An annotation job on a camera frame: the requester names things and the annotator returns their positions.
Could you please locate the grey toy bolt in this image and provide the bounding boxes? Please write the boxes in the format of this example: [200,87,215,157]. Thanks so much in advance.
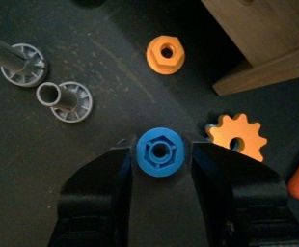
[35,81,94,124]
[0,31,50,88]

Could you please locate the orange toy hex nut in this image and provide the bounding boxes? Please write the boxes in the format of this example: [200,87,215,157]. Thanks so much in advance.
[146,35,187,76]

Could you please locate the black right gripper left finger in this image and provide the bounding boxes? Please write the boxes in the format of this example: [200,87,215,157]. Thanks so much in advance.
[48,137,134,247]

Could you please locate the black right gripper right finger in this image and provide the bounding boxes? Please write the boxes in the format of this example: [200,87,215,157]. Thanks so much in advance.
[191,142,299,247]

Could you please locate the orange toy gear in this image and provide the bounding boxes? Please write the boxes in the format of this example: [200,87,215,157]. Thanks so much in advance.
[206,113,270,163]

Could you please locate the wooden toy bench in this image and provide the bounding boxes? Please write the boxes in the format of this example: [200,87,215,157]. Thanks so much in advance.
[200,0,299,97]

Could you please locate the blue toy bolt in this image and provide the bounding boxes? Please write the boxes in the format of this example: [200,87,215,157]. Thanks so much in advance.
[135,126,187,178]

